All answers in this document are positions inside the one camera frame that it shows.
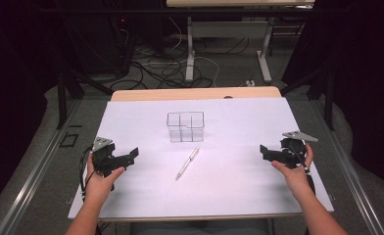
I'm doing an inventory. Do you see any clear plastic organizer box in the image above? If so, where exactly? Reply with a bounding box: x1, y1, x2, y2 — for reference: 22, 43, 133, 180
166, 111, 206, 144

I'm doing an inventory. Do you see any black metal stand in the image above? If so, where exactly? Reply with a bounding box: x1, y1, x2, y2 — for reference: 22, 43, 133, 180
42, 48, 115, 130
279, 58, 336, 131

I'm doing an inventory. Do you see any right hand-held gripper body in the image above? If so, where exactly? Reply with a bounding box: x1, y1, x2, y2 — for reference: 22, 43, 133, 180
267, 130, 319, 169

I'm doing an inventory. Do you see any white pen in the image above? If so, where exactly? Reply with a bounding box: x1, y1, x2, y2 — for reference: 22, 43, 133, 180
175, 146, 201, 181

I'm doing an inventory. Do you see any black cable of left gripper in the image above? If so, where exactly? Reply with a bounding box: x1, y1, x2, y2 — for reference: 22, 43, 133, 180
78, 145, 95, 201

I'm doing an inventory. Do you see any computer tower with red light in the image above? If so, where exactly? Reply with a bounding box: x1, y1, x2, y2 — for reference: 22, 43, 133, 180
113, 14, 135, 76

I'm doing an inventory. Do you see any white-legged desk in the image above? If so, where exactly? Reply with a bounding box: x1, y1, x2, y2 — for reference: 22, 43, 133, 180
166, 0, 315, 84

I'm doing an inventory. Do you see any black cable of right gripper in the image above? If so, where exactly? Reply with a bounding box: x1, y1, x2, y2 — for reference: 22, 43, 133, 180
290, 146, 316, 196

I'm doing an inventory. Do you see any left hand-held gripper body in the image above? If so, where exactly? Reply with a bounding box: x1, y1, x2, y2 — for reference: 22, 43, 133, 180
91, 136, 128, 178

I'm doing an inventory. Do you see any bundle of floor cables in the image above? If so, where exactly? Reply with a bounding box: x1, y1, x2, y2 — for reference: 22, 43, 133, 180
109, 16, 251, 91

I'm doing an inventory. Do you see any wooden table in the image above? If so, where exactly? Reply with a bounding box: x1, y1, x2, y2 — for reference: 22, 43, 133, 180
110, 85, 283, 103

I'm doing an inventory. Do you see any person's left hand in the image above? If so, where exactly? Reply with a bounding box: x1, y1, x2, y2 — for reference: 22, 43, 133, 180
84, 152, 126, 208

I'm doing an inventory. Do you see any white sheet table cover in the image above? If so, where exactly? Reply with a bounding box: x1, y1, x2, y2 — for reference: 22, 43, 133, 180
68, 96, 335, 220

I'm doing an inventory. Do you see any person's right hand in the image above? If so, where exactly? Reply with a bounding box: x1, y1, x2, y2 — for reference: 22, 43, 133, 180
270, 143, 315, 204

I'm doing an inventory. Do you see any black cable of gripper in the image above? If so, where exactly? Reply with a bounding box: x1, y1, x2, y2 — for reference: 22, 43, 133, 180
290, 146, 316, 196
78, 145, 95, 201

